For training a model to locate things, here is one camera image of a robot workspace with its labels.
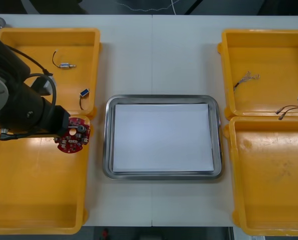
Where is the white cable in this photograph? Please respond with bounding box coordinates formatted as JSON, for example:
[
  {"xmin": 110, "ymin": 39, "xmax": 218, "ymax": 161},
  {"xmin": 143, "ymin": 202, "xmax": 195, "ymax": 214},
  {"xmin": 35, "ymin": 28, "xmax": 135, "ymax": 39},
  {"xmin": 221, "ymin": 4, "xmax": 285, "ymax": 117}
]
[{"xmin": 127, "ymin": 0, "xmax": 180, "ymax": 13}]

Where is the red green-yellow wire harness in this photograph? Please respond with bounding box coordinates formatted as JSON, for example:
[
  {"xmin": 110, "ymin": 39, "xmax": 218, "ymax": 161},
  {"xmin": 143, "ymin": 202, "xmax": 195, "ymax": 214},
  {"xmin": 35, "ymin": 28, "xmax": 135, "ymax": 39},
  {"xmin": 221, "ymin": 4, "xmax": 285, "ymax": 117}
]
[{"xmin": 275, "ymin": 96, "xmax": 298, "ymax": 121}]

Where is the blue-white twisted wire harness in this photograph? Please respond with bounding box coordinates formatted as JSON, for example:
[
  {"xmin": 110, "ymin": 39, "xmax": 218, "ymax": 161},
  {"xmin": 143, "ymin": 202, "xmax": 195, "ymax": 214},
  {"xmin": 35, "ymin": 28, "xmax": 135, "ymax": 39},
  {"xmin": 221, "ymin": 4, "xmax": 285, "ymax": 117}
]
[{"xmin": 233, "ymin": 71, "xmax": 260, "ymax": 92}]

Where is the yellow-orange plastic bin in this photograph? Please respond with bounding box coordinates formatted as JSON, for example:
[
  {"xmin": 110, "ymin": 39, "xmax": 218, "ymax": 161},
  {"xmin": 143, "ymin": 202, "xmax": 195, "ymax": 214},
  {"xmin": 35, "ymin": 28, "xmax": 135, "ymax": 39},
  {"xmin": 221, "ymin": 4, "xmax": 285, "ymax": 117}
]
[
  {"xmin": 223, "ymin": 115, "xmax": 298, "ymax": 237},
  {"xmin": 0, "ymin": 114, "xmax": 92, "ymax": 236},
  {"xmin": 217, "ymin": 28, "xmax": 298, "ymax": 121},
  {"xmin": 0, "ymin": 27, "xmax": 101, "ymax": 119}
]

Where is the steel tray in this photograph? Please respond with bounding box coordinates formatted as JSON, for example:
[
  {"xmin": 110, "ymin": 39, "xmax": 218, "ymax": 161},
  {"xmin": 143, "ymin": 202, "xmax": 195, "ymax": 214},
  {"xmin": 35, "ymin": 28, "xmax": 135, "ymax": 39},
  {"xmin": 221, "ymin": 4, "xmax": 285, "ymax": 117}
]
[{"xmin": 102, "ymin": 94, "xmax": 223, "ymax": 182}]

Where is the blue label metal solenoid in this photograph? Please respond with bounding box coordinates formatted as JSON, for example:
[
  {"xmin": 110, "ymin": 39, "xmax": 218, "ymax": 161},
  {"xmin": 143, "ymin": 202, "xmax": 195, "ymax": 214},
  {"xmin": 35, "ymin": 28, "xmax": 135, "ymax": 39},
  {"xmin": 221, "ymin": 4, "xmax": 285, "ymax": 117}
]
[{"xmin": 79, "ymin": 88, "xmax": 90, "ymax": 111}]

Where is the small metal solenoid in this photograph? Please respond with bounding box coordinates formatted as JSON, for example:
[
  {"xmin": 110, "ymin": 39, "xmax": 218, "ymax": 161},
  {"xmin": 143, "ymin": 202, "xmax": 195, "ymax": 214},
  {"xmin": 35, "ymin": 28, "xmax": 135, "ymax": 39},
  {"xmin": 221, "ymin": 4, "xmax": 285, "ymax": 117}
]
[{"xmin": 52, "ymin": 50, "xmax": 77, "ymax": 70}]

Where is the round red circuit board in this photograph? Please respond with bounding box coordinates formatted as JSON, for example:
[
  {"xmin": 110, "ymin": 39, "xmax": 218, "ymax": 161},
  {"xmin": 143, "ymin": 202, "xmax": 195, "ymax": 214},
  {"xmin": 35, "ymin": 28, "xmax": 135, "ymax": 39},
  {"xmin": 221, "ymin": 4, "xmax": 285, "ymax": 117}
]
[{"xmin": 54, "ymin": 116, "xmax": 92, "ymax": 154}]

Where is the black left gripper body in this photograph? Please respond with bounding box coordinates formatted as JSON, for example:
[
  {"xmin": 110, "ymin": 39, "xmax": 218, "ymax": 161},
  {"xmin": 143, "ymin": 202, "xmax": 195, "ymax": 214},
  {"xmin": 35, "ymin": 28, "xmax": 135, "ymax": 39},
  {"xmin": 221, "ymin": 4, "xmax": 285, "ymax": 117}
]
[{"xmin": 54, "ymin": 104, "xmax": 72, "ymax": 138}]

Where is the white sheet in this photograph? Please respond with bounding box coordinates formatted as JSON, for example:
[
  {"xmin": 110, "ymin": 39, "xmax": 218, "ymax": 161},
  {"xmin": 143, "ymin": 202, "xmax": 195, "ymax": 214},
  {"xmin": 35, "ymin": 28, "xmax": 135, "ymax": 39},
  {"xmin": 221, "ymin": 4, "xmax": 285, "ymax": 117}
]
[{"xmin": 112, "ymin": 103, "xmax": 214, "ymax": 174}]

